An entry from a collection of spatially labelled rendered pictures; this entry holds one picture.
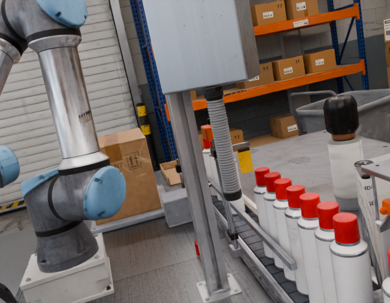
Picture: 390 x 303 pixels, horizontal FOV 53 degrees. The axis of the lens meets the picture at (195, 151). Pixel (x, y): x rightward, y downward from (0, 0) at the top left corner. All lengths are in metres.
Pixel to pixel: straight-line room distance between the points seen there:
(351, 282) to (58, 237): 0.67
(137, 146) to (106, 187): 0.53
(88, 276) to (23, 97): 4.33
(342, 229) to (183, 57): 0.39
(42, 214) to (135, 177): 0.50
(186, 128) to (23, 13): 0.42
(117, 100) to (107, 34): 0.81
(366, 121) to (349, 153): 2.16
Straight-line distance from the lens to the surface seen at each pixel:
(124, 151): 1.39
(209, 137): 0.85
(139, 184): 1.42
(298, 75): 5.26
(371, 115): 3.26
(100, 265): 1.02
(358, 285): 0.62
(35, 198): 1.00
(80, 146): 0.89
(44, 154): 5.26
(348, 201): 1.12
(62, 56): 0.91
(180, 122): 0.80
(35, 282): 1.03
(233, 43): 0.69
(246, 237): 1.04
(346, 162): 1.08
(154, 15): 0.75
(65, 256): 1.02
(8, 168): 0.78
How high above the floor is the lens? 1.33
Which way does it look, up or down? 12 degrees down
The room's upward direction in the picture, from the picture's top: 12 degrees counter-clockwise
